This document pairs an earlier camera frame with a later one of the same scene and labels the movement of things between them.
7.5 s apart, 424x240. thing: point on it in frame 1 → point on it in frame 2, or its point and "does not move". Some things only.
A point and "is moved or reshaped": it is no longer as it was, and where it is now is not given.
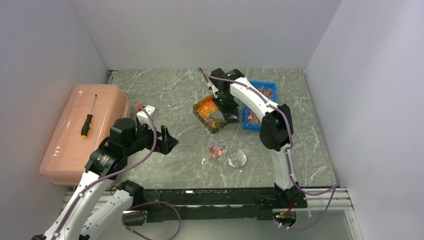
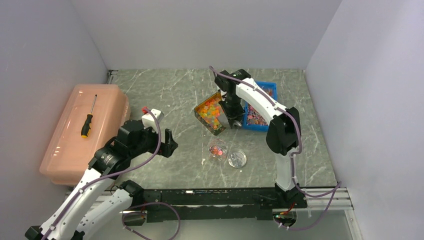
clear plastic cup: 217,150 does not move
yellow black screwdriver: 86,127 does not move
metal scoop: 233,116 is moved or reshaped
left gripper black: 167,142 does not move
